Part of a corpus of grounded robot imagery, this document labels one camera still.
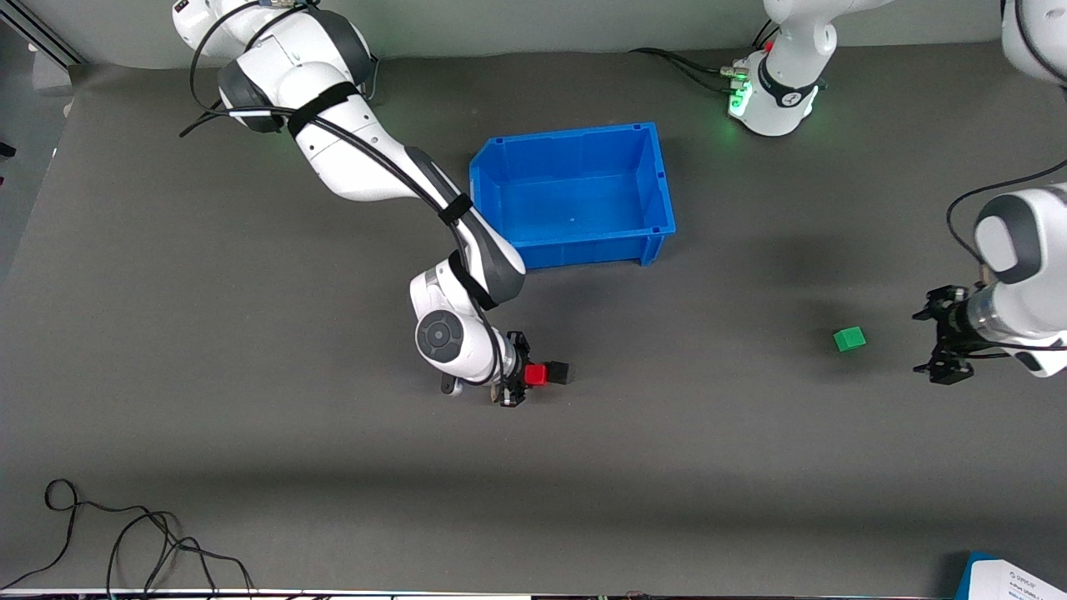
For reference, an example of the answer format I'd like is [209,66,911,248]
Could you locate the dark grey table mat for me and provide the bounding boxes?
[0,29,1067,597]

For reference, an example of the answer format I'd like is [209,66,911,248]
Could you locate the blue plastic storage bin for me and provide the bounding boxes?
[468,122,677,272]

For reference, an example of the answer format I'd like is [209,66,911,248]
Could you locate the blue box under paper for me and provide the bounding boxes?
[954,552,1001,600]

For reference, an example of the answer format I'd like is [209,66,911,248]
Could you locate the blue white paper box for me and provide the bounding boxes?
[967,558,1067,600]

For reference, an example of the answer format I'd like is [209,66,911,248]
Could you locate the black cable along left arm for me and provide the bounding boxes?
[946,158,1067,353]

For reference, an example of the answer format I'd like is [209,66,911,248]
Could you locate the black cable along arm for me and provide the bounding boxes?
[946,158,1067,353]
[179,0,522,393]

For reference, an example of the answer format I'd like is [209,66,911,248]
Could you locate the black cable along right arm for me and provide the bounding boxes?
[179,0,522,393]

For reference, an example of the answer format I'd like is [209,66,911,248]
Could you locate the black left arm base cables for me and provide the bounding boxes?
[629,17,780,94]

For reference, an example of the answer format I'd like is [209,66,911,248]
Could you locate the loose black looped cable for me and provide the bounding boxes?
[0,479,255,597]

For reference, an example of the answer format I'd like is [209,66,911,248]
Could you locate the grey metal bracket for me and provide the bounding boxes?
[32,54,74,98]

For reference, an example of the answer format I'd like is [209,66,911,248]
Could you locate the aluminium frame rail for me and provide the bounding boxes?
[0,8,84,68]

